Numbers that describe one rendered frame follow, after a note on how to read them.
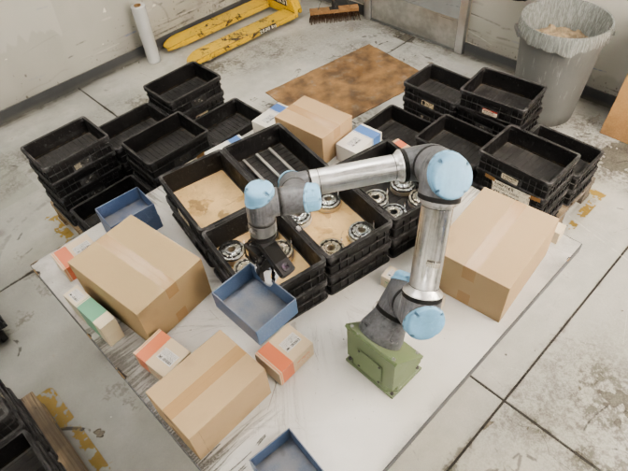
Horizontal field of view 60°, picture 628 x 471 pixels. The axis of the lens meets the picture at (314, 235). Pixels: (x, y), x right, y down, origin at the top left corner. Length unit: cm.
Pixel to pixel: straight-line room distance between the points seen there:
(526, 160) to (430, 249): 164
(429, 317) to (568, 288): 170
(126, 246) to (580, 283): 229
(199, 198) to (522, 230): 129
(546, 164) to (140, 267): 207
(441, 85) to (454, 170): 237
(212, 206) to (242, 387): 86
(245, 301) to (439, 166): 68
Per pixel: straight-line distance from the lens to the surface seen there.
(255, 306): 162
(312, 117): 263
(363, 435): 180
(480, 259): 196
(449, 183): 142
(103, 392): 290
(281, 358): 185
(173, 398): 176
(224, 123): 352
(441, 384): 190
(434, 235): 148
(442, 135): 333
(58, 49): 495
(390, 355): 169
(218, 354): 180
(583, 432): 275
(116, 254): 213
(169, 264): 202
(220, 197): 231
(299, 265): 200
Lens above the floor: 237
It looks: 47 degrees down
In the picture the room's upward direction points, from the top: 5 degrees counter-clockwise
